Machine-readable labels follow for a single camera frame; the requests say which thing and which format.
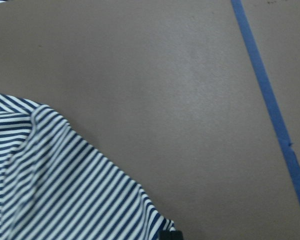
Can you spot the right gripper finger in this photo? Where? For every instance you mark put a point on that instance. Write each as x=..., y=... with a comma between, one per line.
x=170, y=235

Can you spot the navy white striped polo shirt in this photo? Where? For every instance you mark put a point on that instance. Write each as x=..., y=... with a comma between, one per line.
x=54, y=185

